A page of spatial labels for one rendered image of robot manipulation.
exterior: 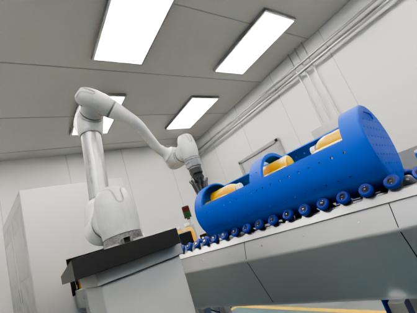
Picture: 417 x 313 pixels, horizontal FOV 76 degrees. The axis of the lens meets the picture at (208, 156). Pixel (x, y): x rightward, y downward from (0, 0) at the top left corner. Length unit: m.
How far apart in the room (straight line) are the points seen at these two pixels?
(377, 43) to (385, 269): 3.89
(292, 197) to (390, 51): 3.70
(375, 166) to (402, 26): 3.74
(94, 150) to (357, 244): 1.22
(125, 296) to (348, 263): 0.74
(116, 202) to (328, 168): 0.80
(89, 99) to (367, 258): 1.34
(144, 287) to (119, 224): 0.25
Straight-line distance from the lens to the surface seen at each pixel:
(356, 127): 0.94
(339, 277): 1.10
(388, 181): 0.96
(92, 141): 1.52
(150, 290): 1.06
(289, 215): 1.09
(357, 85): 4.66
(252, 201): 1.15
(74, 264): 0.95
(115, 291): 1.03
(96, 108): 1.49
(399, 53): 4.52
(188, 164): 1.52
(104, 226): 1.16
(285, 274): 1.19
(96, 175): 1.44
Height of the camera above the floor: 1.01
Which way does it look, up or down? 15 degrees up
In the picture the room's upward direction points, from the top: 20 degrees counter-clockwise
